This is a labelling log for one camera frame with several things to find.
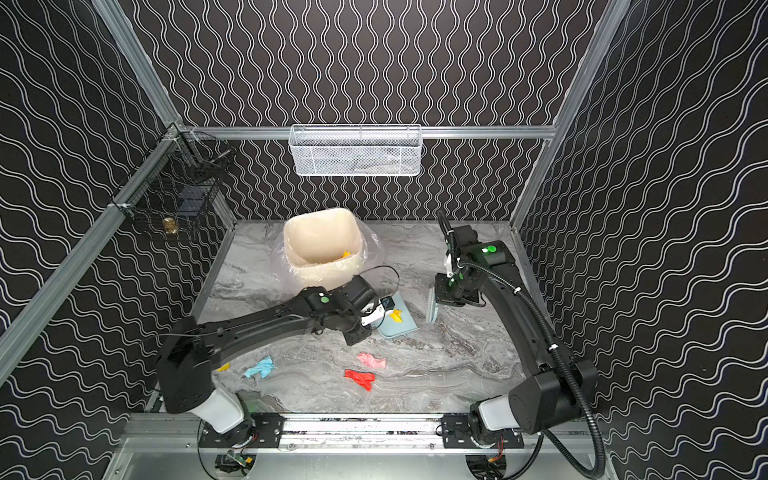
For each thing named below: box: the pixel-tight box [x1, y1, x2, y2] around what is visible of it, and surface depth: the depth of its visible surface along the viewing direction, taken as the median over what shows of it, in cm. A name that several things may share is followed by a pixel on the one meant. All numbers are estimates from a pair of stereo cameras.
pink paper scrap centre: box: [356, 352, 387, 369], surface depth 87 cm
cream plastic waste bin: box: [283, 208, 364, 291], surface depth 88 cm
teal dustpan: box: [372, 291, 420, 338], surface depth 84 cm
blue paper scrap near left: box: [244, 355, 276, 379], surface depth 85 cm
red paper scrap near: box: [343, 369, 375, 392], surface depth 85 cm
